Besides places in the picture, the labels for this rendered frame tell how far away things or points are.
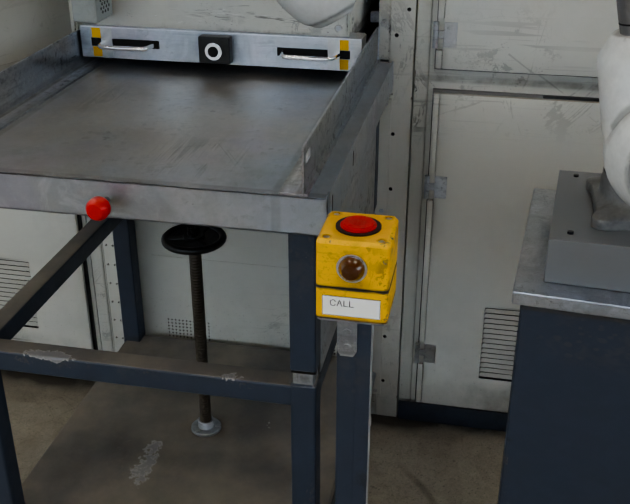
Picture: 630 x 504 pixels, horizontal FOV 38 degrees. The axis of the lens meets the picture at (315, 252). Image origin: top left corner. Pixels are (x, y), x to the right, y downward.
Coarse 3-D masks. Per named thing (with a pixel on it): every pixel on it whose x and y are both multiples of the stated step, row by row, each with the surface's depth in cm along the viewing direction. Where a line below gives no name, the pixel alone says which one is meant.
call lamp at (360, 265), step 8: (344, 256) 98; (352, 256) 97; (336, 264) 98; (344, 264) 97; (352, 264) 97; (360, 264) 97; (344, 272) 97; (352, 272) 97; (360, 272) 97; (344, 280) 99; (352, 280) 97; (360, 280) 98
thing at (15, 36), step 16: (0, 0) 173; (16, 0) 176; (32, 0) 180; (48, 0) 183; (64, 0) 187; (0, 16) 174; (16, 16) 177; (32, 16) 181; (48, 16) 184; (64, 16) 188; (0, 32) 175; (16, 32) 178; (32, 32) 182; (48, 32) 185; (64, 32) 189; (0, 48) 175; (16, 48) 179; (32, 48) 182; (0, 64) 176
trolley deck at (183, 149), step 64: (128, 64) 179; (192, 64) 179; (384, 64) 179; (64, 128) 145; (128, 128) 145; (192, 128) 145; (256, 128) 145; (0, 192) 130; (64, 192) 128; (128, 192) 126; (192, 192) 124; (256, 192) 123; (320, 192) 123
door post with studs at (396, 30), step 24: (384, 0) 176; (408, 0) 174; (384, 24) 176; (408, 24) 176; (384, 48) 180; (408, 48) 178; (408, 72) 180; (408, 96) 182; (408, 120) 185; (384, 336) 208; (384, 360) 211; (384, 384) 214; (384, 408) 217
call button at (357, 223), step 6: (354, 216) 101; (360, 216) 101; (366, 216) 101; (342, 222) 101; (348, 222) 100; (354, 222) 100; (360, 222) 100; (366, 222) 100; (372, 222) 100; (342, 228) 99; (348, 228) 99; (354, 228) 99; (360, 228) 99; (366, 228) 99; (372, 228) 99
